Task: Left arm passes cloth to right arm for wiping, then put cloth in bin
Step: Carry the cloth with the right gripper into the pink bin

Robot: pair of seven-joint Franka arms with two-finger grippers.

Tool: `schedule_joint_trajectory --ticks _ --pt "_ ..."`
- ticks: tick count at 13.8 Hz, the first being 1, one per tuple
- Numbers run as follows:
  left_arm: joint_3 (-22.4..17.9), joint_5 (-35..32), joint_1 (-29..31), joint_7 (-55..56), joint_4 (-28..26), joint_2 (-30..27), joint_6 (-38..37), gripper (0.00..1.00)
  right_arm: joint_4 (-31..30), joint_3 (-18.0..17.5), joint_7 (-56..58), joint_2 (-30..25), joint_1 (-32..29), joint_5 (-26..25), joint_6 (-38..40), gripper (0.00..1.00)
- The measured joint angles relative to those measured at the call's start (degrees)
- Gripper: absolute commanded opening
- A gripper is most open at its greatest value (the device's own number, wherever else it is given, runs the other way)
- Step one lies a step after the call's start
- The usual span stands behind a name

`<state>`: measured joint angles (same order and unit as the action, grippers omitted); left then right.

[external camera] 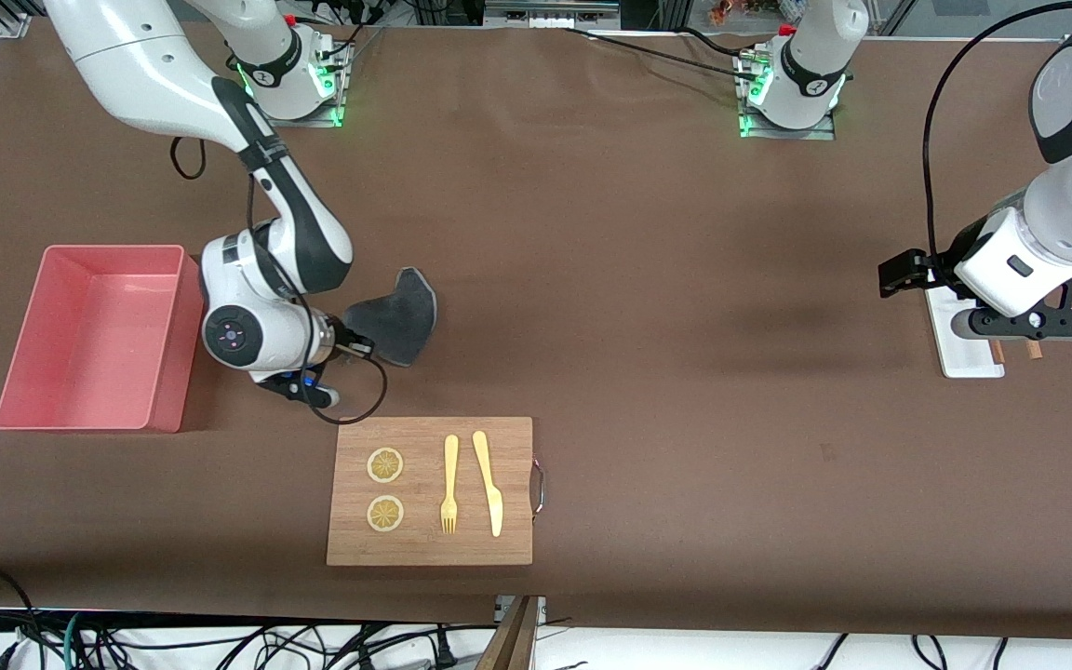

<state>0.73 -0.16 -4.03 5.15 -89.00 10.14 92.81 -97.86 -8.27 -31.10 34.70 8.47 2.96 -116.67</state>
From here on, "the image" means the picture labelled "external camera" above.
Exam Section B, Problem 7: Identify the dark grey cloth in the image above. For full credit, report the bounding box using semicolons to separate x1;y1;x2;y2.
342;267;439;369

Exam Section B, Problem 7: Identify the white rectangular tray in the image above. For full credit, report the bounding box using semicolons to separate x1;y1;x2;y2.
925;282;1007;380

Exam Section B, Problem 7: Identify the lemon slice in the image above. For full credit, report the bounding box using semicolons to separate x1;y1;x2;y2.
367;447;405;485
367;495;405;534

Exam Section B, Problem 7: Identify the yellow plastic fork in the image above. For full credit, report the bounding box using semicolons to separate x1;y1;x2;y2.
440;435;460;535

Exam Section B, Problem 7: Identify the yellow plastic knife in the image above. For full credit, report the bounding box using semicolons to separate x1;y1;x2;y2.
472;430;504;538

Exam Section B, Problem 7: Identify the wooden cutting board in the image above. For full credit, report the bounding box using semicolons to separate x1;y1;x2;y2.
326;416;546;567

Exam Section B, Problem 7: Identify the brown table cover sheet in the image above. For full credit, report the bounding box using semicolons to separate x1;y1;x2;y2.
0;19;1072;643

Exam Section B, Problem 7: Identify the pink plastic bin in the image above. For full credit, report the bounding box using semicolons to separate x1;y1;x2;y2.
0;245;209;434

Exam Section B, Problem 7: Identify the wooden plank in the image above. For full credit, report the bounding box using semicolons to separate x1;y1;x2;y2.
476;596;542;670

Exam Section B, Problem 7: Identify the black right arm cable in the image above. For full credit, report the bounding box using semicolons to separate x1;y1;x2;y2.
169;138;390;426

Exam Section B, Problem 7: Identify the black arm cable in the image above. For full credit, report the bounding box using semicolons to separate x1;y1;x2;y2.
169;138;390;426
921;0;1072;285

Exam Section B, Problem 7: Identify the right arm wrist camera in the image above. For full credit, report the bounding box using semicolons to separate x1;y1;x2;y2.
260;369;343;411

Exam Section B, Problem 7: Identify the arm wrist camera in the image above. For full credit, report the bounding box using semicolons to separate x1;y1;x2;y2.
260;369;343;411
949;279;1072;342

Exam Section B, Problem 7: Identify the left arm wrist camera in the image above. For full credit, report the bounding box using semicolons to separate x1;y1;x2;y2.
949;279;1072;342

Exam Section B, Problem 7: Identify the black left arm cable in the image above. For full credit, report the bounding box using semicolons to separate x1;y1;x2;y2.
921;0;1072;285

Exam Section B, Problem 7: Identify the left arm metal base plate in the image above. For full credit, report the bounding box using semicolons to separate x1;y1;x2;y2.
738;51;837;141

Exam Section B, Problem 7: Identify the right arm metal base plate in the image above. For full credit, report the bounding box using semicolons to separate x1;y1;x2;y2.
248;37;348;128

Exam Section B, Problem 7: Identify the metal table edge bracket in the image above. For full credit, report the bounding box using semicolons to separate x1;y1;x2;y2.
494;596;548;626

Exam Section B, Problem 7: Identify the black cable on table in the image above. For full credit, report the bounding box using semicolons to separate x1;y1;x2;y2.
555;26;765;83

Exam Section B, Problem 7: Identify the aluminium frame rail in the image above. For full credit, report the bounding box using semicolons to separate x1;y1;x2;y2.
485;0;623;29

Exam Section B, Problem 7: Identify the teal floor cable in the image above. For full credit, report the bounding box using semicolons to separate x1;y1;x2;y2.
60;612;86;670

